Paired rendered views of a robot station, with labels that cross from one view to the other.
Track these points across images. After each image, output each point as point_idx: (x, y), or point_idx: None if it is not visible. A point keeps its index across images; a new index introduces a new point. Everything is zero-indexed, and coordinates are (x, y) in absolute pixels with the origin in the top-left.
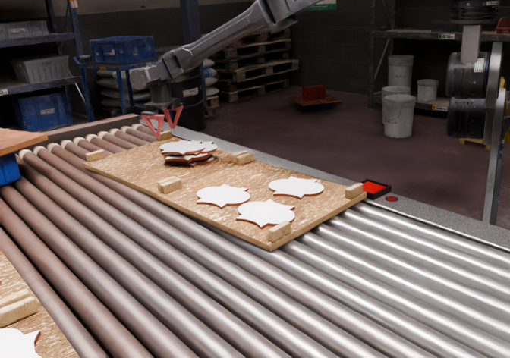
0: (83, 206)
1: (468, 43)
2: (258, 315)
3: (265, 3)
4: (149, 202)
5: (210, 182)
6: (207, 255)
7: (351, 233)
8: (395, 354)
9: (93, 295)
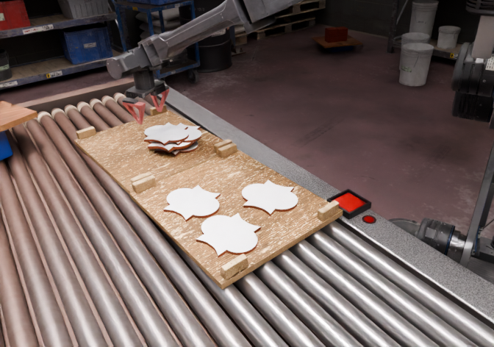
0: (57, 199)
1: (484, 36)
2: None
3: None
4: (121, 199)
5: (186, 179)
6: (157, 286)
7: (315, 267)
8: None
9: (31, 331)
